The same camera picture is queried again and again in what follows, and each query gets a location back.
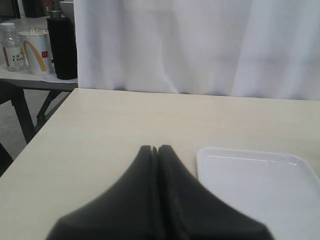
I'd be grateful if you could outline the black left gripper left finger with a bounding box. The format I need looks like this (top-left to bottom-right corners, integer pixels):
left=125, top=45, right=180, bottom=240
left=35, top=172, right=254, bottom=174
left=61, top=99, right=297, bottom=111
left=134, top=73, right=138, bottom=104
left=47, top=145, right=160, bottom=240

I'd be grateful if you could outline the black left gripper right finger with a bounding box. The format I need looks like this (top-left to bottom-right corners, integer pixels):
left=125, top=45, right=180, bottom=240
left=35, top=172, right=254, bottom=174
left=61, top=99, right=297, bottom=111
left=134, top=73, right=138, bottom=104
left=157, top=145, right=274, bottom=240

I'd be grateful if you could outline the black tumbler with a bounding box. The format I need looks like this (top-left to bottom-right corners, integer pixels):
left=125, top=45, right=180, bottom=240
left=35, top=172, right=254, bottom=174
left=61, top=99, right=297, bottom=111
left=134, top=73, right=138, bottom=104
left=46, top=10, right=78, bottom=80

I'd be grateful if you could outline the clear plastic bottle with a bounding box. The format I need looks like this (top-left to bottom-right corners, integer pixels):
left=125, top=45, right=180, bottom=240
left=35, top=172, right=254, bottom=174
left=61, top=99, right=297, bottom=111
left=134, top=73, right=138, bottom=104
left=0, top=22, right=28, bottom=72

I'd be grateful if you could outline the white plastic tray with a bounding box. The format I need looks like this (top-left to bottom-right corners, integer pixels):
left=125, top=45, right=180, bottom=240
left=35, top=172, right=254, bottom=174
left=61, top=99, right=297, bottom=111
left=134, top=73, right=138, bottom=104
left=196, top=147, right=320, bottom=240

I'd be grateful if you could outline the grey side table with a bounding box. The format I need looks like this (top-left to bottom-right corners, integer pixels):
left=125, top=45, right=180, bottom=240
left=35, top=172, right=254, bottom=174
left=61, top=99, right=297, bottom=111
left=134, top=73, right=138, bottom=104
left=0, top=14, right=79, bottom=146

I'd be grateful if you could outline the white paper drink cup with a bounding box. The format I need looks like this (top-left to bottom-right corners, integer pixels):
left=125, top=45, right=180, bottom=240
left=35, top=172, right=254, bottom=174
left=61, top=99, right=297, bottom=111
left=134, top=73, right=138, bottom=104
left=17, top=27, right=52, bottom=76

